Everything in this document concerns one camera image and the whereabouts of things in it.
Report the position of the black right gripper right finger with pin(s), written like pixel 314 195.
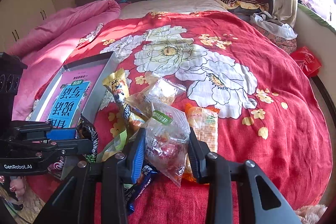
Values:
pixel 259 200

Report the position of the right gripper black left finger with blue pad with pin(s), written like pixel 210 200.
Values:
pixel 74 200

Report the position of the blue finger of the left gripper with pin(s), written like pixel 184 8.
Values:
pixel 61 134

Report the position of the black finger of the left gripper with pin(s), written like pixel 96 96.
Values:
pixel 72 147

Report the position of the yellow cartoon snack stick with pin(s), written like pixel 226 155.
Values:
pixel 116 84

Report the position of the clear bag red candies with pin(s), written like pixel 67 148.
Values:
pixel 167 140

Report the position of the clear bag flaky pastry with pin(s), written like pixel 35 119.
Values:
pixel 161 90

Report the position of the left hand pink nails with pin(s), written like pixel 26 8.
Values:
pixel 15 188

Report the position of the green yellow snack packet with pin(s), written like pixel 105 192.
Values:
pixel 114 146

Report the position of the grey tray with pink book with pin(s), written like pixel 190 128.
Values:
pixel 75 90

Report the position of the dark blue snack wrapper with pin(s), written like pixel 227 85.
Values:
pixel 148 175

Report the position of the pink quilt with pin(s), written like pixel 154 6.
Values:
pixel 47 46

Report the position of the orange biscuit packet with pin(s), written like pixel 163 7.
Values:
pixel 204 122

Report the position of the red floral blanket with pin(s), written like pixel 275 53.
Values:
pixel 267 109

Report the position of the white wardrobe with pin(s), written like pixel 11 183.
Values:
pixel 19 17

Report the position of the red plastic bag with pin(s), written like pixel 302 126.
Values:
pixel 307 61

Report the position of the floral bag with white cloth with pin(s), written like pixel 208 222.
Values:
pixel 281 34

